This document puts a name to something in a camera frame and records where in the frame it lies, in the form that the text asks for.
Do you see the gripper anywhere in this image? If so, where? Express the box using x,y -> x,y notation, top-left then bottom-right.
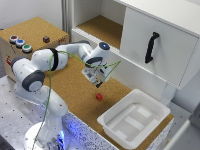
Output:
81,64 -> 111,87

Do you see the white sliding door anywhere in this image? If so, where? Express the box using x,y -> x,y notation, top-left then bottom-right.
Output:
119,6 -> 200,88

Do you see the blue button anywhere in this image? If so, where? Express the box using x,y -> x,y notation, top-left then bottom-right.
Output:
15,38 -> 26,49

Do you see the black door handle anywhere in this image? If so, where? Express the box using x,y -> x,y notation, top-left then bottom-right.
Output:
144,31 -> 160,65

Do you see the pink block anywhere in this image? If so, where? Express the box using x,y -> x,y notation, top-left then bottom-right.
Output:
95,93 -> 104,101

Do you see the white cabinet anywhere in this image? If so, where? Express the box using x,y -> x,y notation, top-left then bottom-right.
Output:
61,0 -> 200,107

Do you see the green cable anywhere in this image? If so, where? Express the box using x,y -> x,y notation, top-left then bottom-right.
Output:
31,50 -> 122,150

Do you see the red button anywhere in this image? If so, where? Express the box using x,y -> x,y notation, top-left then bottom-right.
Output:
9,34 -> 19,45

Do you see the green button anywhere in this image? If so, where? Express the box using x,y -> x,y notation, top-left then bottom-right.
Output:
21,43 -> 33,54

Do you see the white plastic box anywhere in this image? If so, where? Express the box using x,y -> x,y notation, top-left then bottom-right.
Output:
96,88 -> 172,150

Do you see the purple block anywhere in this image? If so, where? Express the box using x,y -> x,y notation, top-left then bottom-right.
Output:
42,35 -> 51,44

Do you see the wooden drawer box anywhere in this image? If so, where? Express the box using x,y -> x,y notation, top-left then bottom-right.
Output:
0,16 -> 71,82

